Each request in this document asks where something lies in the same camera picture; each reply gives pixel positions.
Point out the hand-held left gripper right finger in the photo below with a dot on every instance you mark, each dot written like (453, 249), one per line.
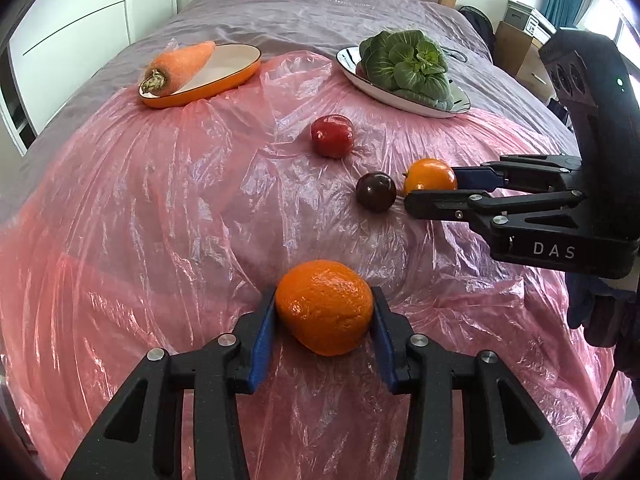
(384, 342)

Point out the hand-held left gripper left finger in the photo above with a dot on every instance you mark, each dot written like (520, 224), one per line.
(262, 342)

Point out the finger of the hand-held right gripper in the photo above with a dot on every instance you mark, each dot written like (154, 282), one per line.
(475, 178)
(440, 205)

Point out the orange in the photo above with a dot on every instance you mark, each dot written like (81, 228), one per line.
(430, 174)
(325, 305)

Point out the person's right hand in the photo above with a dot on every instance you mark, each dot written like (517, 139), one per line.
(582, 305)

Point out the dark purple plum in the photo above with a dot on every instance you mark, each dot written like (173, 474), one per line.
(376, 190)

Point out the white round plate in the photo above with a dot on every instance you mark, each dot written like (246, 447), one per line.
(380, 92)

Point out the red tomato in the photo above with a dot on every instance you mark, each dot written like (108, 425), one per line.
(332, 135)

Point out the bok choy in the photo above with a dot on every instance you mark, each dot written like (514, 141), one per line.
(405, 67)

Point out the wooden drawer chest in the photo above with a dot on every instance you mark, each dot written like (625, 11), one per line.
(520, 55)

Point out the pink plastic sheet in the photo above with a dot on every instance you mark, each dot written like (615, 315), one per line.
(175, 235)

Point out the black backpack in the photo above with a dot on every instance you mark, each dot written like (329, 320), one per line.
(477, 30)

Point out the white printer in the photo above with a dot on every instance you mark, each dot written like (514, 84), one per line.
(525, 15)

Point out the orange oval dish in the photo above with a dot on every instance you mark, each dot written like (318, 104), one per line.
(225, 72)

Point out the carrot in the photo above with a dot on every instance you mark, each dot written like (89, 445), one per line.
(180, 65)

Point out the white wardrobe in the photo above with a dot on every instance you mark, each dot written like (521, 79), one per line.
(90, 10)

